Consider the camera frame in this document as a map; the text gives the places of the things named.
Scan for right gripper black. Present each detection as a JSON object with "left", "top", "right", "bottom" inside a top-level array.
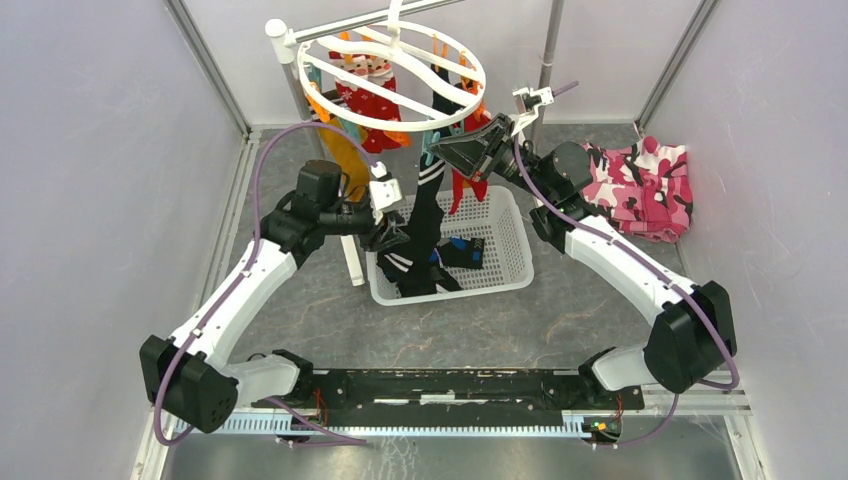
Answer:
[{"left": 428, "top": 113, "right": 554, "bottom": 203}]

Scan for black sock white stripes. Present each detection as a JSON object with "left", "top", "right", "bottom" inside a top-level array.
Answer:
[{"left": 398, "top": 158, "right": 446, "bottom": 287}]

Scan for black ankle sock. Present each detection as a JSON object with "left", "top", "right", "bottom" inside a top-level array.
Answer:
[{"left": 430, "top": 64, "right": 464, "bottom": 116}]

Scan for black sock blue accents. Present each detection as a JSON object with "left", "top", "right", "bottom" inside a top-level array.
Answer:
[{"left": 436, "top": 237, "right": 486, "bottom": 270}]

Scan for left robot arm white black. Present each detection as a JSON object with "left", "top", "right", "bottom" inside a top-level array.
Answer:
[{"left": 140, "top": 160, "right": 408, "bottom": 433}]

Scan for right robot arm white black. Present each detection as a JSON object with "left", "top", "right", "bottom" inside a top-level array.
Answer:
[{"left": 427, "top": 114, "right": 740, "bottom": 408}]

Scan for white round sock hanger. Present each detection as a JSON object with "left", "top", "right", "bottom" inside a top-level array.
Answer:
[{"left": 265, "top": 1, "right": 488, "bottom": 133}]

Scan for teal clothes peg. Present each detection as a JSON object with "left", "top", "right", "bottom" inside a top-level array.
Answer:
[{"left": 421, "top": 131, "right": 443, "bottom": 171}]

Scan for mustard yellow striped sock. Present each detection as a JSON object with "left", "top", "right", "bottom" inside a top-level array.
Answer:
[{"left": 307, "top": 97, "right": 370, "bottom": 202}]

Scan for white plastic perforated basket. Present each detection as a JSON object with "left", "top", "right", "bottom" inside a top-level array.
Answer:
[{"left": 364, "top": 186, "right": 534, "bottom": 307}]

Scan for red snowflake christmas sock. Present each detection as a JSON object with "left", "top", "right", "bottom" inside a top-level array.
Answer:
[{"left": 328, "top": 51, "right": 411, "bottom": 154}]

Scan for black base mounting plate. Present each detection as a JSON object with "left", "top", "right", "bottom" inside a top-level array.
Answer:
[{"left": 283, "top": 369, "right": 645, "bottom": 427}]

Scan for pink camouflage garment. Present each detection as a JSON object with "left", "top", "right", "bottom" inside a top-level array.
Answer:
[{"left": 582, "top": 136, "right": 694, "bottom": 243}]

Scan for white metal drying rack stand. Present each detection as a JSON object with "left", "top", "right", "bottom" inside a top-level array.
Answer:
[{"left": 264, "top": 0, "right": 564, "bottom": 287}]

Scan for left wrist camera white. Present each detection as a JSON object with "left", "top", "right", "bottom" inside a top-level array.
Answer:
[{"left": 368, "top": 162, "right": 405, "bottom": 216}]

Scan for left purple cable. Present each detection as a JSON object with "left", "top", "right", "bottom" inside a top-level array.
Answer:
[{"left": 152, "top": 121, "right": 386, "bottom": 448}]

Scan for purple cable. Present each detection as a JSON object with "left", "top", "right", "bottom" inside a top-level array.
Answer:
[
  {"left": 152, "top": 121, "right": 386, "bottom": 448},
  {"left": 512, "top": 80, "right": 741, "bottom": 449}
]

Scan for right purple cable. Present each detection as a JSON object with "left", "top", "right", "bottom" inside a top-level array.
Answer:
[{"left": 512, "top": 80, "right": 741, "bottom": 449}]

